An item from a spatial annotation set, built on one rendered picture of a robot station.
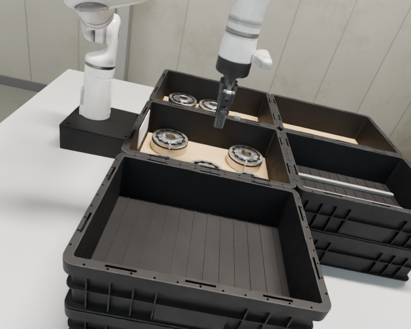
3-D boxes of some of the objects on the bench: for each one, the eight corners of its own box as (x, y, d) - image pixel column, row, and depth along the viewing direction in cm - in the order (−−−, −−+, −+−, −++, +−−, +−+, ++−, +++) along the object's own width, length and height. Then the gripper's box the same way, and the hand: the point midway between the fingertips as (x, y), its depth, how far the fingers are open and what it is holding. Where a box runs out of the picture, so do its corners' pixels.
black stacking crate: (265, 257, 85) (281, 224, 78) (257, 188, 110) (268, 158, 103) (409, 286, 87) (435, 256, 81) (368, 211, 113) (386, 185, 106)
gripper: (220, 42, 76) (205, 106, 85) (218, 59, 63) (200, 132, 72) (251, 49, 76) (233, 112, 85) (255, 68, 64) (233, 140, 72)
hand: (220, 116), depth 78 cm, fingers open, 5 cm apart
